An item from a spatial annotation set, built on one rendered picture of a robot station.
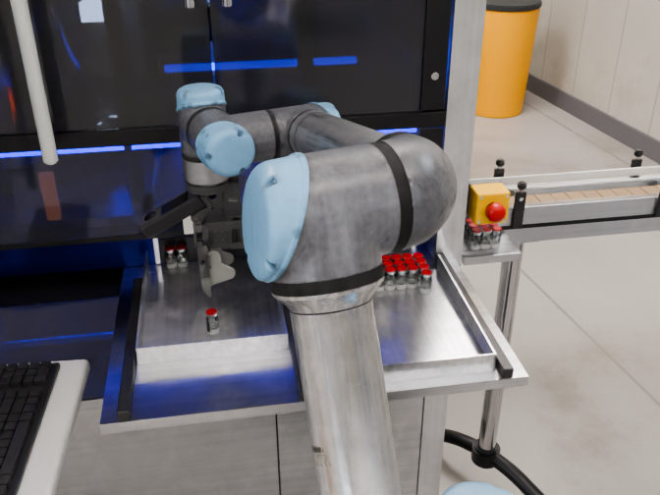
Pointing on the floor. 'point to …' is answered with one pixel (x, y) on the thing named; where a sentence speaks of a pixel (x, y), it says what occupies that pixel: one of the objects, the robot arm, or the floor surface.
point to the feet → (492, 461)
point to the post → (454, 229)
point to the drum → (506, 56)
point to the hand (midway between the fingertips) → (204, 285)
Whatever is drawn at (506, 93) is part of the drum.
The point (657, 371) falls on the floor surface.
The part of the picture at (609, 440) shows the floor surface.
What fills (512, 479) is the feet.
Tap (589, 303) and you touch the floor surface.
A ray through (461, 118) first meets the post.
